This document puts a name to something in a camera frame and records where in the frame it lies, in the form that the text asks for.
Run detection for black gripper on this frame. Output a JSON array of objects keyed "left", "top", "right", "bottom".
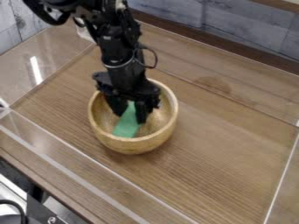
[{"left": 93, "top": 55, "right": 162, "bottom": 124}]

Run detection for black cable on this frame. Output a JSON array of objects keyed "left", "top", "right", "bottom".
[{"left": 0, "top": 199, "right": 29, "bottom": 224}]

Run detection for wooden bowl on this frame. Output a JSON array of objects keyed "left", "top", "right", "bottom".
[{"left": 89, "top": 79, "right": 179, "bottom": 155}]

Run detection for black metal table frame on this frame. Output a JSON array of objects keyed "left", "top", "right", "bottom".
[{"left": 0, "top": 158, "right": 87, "bottom": 224}]

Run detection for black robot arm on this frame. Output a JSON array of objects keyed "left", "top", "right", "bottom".
[{"left": 23, "top": 0, "right": 162, "bottom": 124}]

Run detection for green rectangular block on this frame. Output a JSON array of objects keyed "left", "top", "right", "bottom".
[{"left": 113, "top": 102, "right": 141, "bottom": 138}]

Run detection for clear acrylic enclosure walls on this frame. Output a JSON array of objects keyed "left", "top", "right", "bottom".
[{"left": 0, "top": 24, "right": 299, "bottom": 224}]

